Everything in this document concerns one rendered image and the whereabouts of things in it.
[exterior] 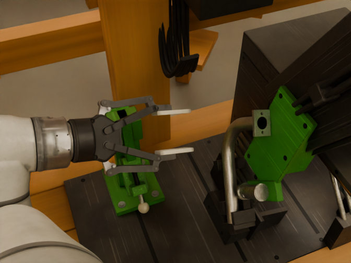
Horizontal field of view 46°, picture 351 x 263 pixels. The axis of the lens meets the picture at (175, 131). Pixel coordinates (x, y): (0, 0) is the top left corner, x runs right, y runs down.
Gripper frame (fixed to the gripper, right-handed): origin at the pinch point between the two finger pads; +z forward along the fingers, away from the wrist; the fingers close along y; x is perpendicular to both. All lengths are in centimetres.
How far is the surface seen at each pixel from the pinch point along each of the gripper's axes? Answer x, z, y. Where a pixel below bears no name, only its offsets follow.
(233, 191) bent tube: 9.6, 18.3, -15.5
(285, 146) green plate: -6.7, 20.8, -4.9
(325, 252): 1.8, 37.9, -32.1
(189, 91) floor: 165, 93, 19
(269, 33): 8.2, 31.0, 21.1
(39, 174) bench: 50, -19, -10
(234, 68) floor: 165, 129, 34
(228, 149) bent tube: 10.2, 18.3, -5.7
